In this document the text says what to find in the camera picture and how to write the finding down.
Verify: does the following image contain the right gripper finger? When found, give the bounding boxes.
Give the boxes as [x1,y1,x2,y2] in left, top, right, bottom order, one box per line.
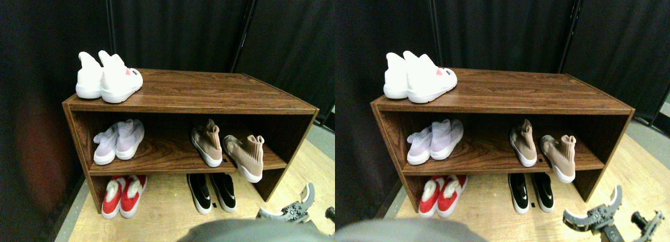
[563,210,605,233]
[602,185,623,222]
[296,182,316,217]
[256,206,296,223]

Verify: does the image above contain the black shoe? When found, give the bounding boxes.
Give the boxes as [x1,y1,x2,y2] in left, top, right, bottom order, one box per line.
[531,173,555,213]
[210,173,237,213]
[508,173,530,215]
[187,173,213,215]

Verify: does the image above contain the beige shoe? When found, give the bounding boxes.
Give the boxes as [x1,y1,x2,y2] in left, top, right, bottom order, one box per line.
[510,119,538,168]
[223,135,265,183]
[191,119,223,168]
[540,135,577,183]

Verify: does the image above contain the lilac shoe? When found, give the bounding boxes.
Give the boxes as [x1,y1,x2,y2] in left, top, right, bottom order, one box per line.
[116,119,145,160]
[430,119,464,160]
[93,125,119,166]
[407,126,433,166]

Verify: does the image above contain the brown shoe rack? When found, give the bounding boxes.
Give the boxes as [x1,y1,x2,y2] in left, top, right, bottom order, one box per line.
[370,68,636,203]
[62,68,320,214]

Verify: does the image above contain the white shoe with red mark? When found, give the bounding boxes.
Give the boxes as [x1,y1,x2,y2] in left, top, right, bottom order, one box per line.
[403,51,458,104]
[98,50,143,104]

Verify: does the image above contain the curtain stand pole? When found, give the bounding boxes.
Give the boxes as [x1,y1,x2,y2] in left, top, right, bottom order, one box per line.
[105,0,118,55]
[230,0,261,73]
[557,0,585,73]

